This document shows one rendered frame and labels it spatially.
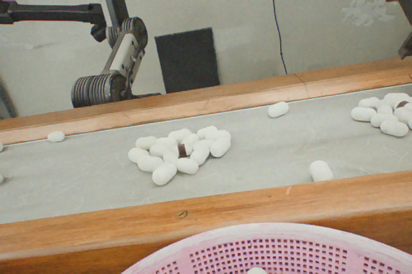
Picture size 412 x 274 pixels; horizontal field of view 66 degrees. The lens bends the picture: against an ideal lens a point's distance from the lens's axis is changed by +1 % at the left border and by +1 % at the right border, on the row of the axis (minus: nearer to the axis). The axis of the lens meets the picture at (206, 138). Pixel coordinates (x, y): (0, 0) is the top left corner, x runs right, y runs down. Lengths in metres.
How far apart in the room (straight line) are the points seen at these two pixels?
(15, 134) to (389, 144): 0.65
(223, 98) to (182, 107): 0.08
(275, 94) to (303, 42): 1.98
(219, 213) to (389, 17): 2.55
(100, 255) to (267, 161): 0.22
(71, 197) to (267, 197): 0.25
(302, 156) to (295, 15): 2.18
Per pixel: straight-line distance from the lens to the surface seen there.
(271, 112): 0.53
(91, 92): 0.92
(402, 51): 0.57
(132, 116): 0.63
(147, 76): 2.64
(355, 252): 0.26
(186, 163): 0.39
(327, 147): 0.43
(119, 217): 0.32
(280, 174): 0.38
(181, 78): 2.55
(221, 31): 2.51
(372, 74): 0.67
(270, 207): 0.29
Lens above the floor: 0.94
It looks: 23 degrees down
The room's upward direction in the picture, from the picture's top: 10 degrees counter-clockwise
